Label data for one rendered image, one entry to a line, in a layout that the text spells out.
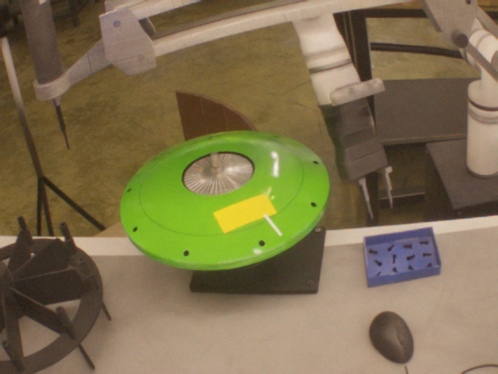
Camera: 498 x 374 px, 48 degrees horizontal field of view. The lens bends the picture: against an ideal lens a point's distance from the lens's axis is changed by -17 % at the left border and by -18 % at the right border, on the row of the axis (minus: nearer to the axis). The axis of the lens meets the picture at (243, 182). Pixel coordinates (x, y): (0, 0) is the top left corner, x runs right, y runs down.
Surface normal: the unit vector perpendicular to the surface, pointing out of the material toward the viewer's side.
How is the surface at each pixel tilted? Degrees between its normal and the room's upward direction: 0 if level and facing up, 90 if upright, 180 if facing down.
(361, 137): 71
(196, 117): 90
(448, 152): 0
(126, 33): 90
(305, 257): 0
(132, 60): 90
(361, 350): 0
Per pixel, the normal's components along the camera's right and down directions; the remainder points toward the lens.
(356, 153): 0.28, 0.01
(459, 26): 0.10, 0.58
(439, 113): -0.14, -0.80
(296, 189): 0.20, -0.71
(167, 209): -0.31, -0.66
